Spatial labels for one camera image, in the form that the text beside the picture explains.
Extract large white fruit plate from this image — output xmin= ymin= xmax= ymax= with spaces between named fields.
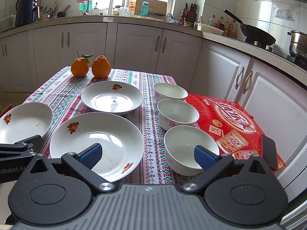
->
xmin=50 ymin=113 xmax=144 ymax=182

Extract white floral bowl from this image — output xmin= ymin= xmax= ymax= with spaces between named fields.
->
xmin=153 ymin=83 xmax=188 ymax=103
xmin=157 ymin=99 xmax=200 ymax=131

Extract white kitchen cabinets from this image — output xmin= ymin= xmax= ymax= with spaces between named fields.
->
xmin=1 ymin=17 xmax=306 ymax=199

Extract red gift box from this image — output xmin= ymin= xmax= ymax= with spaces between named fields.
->
xmin=186 ymin=94 xmax=286 ymax=170

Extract black smartphone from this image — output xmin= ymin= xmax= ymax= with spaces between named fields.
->
xmin=261 ymin=135 xmax=278 ymax=171

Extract patterned tablecloth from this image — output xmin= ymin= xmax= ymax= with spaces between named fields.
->
xmin=24 ymin=67 xmax=191 ymax=187

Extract orange with leaf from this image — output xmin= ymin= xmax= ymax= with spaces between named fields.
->
xmin=71 ymin=52 xmax=93 ymax=77

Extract orange without leaf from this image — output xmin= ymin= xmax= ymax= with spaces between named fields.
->
xmin=92 ymin=55 xmax=111 ymax=78

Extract black wok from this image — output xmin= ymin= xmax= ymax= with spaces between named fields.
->
xmin=224 ymin=9 xmax=276 ymax=47

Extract steel pot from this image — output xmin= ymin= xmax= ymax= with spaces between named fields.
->
xmin=287 ymin=30 xmax=307 ymax=61

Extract black electric kettle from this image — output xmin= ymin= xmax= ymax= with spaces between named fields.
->
xmin=15 ymin=0 xmax=40 ymax=28

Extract soy sauce bottle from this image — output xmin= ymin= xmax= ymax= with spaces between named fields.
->
xmin=178 ymin=8 xmax=186 ymax=25

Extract knife block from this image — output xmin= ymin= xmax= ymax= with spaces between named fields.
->
xmin=185 ymin=3 xmax=199 ymax=23

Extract wooden cutting board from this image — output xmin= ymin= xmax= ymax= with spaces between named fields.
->
xmin=134 ymin=0 xmax=167 ymax=20

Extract teal water bottle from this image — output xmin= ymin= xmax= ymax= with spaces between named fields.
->
xmin=140 ymin=1 xmax=149 ymax=18

